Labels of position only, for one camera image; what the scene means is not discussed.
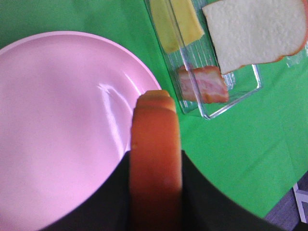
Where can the clear plastic tray right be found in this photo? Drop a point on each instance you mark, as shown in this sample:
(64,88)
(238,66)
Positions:
(213,48)

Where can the bread slice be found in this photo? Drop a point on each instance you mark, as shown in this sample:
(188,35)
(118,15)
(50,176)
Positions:
(155,178)
(247,32)

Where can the yellow cheese slice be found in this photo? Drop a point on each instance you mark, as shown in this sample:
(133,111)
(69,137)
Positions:
(176,23)

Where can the green tablecloth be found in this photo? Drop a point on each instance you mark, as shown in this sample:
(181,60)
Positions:
(254,152)

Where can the pink plate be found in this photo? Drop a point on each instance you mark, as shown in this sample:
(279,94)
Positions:
(66,103)

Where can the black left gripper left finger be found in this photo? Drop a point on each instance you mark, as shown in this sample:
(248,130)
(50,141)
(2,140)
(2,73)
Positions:
(107,209)

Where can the bread slice top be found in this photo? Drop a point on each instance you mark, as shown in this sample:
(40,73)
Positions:
(247,32)

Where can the bread slice bottom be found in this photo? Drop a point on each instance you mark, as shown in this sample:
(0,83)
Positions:
(155,178)

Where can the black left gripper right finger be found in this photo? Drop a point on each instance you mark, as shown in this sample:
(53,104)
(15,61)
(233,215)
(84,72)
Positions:
(205,208)

